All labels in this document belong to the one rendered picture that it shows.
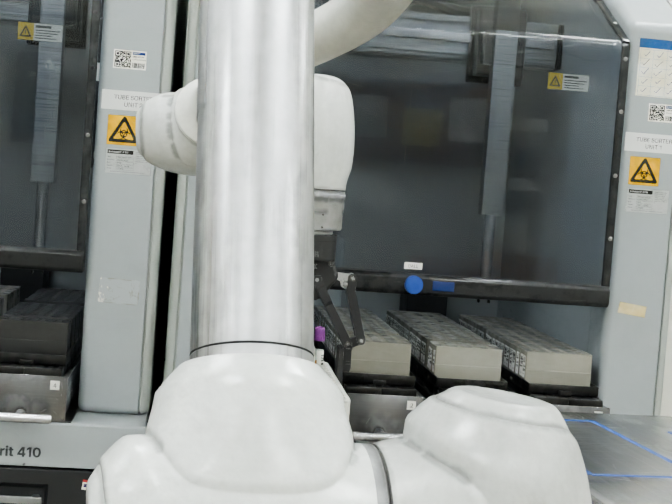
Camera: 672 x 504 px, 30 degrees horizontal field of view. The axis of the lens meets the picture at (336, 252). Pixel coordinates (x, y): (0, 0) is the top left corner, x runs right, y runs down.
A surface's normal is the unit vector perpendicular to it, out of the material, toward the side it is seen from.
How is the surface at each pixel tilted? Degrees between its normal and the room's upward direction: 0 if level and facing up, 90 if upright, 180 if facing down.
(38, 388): 90
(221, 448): 63
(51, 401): 90
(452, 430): 52
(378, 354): 90
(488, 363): 90
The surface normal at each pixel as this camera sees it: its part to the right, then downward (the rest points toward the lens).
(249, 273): -0.02, -0.32
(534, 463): 0.33, -0.33
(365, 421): 0.11, 0.06
